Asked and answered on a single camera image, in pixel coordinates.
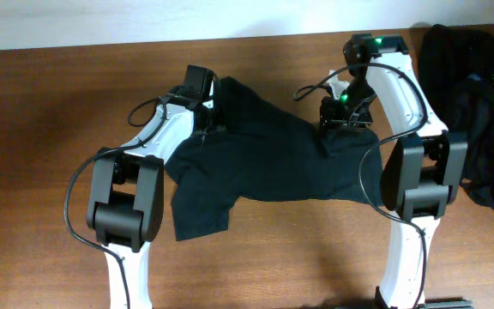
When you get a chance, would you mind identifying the black t-shirt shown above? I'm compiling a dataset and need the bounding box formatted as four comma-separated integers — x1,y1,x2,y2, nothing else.
165,76,383,241

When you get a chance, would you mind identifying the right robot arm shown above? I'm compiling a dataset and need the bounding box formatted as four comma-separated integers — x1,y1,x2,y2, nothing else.
320,33,473,308

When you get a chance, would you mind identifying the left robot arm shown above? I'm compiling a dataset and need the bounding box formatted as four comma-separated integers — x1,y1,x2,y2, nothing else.
86,64,220,308

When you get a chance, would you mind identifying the pile of black clothes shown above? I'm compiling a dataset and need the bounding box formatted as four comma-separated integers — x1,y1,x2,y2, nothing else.
418,24,494,210

